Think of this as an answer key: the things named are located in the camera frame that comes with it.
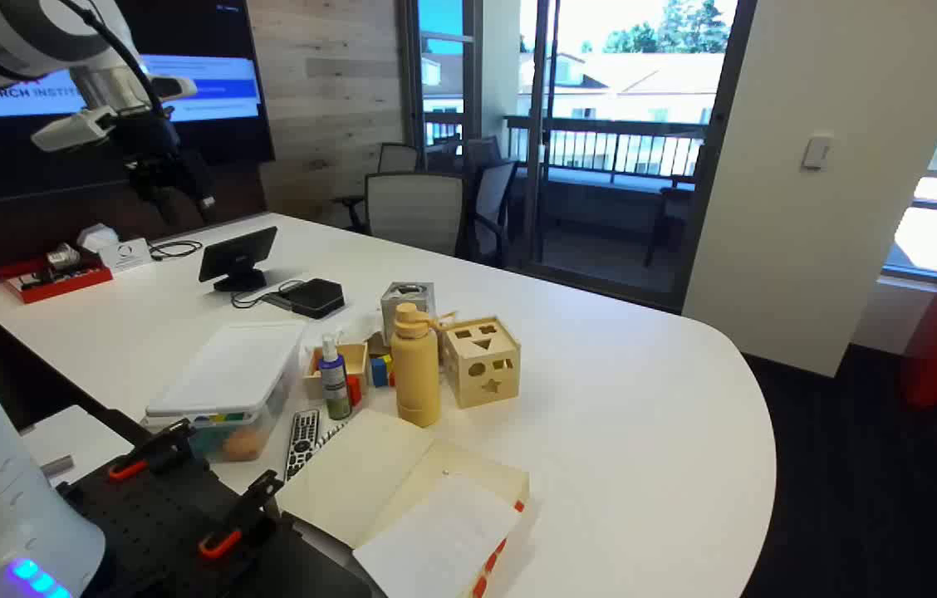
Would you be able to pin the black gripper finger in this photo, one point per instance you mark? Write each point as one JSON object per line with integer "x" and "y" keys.
{"x": 205, "y": 205}
{"x": 168, "y": 212}

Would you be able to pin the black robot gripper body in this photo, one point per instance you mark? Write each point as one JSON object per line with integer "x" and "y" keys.
{"x": 154, "y": 154}

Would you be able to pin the silver black remote control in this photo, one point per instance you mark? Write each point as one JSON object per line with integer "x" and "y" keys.
{"x": 303, "y": 438}

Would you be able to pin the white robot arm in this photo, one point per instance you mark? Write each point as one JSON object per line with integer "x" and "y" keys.
{"x": 120, "y": 99}

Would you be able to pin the white small device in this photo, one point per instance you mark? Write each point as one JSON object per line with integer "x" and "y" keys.
{"x": 110, "y": 246}

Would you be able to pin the black flat box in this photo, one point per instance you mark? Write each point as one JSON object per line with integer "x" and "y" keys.
{"x": 312, "y": 297}

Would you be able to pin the red tray with items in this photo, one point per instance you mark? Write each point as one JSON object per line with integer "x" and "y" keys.
{"x": 57, "y": 274}

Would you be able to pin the clear plastic storage box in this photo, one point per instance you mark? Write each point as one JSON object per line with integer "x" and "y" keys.
{"x": 229, "y": 395}

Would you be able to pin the grey white small box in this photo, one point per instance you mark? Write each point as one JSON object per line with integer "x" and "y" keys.
{"x": 397, "y": 293}

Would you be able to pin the grey office chair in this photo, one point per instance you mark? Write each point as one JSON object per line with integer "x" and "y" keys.
{"x": 409, "y": 208}

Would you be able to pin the green paint bottle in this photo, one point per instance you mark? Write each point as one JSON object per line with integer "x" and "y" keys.
{"x": 332, "y": 383}

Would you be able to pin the yellow water bottle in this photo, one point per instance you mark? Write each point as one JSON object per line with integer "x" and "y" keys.
{"x": 415, "y": 367}

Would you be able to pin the dark office chair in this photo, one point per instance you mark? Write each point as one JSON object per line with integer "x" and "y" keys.
{"x": 487, "y": 205}

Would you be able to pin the wooden shape sorter cube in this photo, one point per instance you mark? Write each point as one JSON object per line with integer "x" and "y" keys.
{"x": 483, "y": 362}

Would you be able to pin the open cardboard box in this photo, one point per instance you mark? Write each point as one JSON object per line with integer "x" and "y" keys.
{"x": 420, "y": 517}

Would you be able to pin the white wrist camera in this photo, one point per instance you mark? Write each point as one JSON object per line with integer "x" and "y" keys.
{"x": 93, "y": 125}

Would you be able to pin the wall television screen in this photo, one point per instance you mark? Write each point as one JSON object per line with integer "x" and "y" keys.
{"x": 205, "y": 43}

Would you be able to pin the black clamp mount plate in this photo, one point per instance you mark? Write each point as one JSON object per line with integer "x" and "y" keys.
{"x": 174, "y": 531}

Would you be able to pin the white wall switch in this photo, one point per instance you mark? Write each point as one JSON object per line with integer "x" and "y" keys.
{"x": 816, "y": 150}

